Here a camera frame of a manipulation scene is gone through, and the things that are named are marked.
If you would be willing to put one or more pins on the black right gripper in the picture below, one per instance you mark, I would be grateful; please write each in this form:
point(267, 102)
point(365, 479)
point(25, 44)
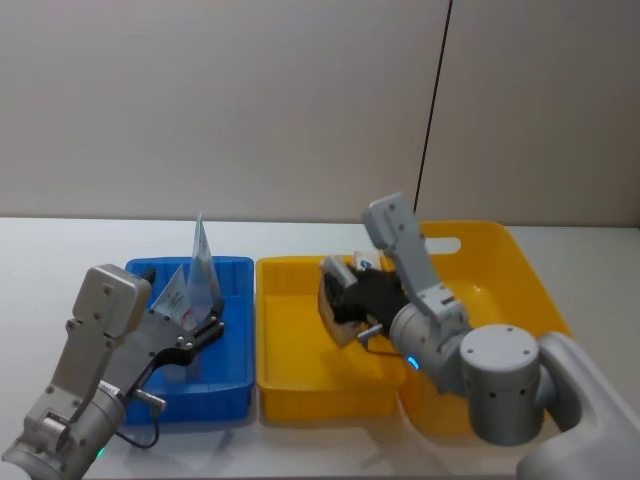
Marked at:
point(380, 297)

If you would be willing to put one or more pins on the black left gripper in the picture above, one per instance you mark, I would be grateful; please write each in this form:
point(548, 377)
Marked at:
point(150, 345)

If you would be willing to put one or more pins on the white packet with red print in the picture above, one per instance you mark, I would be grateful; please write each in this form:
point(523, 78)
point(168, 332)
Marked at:
point(175, 300)

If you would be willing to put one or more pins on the tan packet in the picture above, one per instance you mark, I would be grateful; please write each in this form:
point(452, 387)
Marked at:
point(340, 330)

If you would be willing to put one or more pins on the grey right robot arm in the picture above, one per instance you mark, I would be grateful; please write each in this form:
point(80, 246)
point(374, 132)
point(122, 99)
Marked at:
point(500, 380)

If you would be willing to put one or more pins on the small white packet blue mark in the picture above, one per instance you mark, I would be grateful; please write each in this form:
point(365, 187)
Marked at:
point(367, 260)

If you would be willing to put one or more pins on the blue plastic bin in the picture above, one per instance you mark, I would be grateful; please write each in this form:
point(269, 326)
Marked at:
point(230, 350)

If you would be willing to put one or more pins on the yellow rectangular plastic bin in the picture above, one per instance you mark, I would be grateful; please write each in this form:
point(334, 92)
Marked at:
point(300, 350)

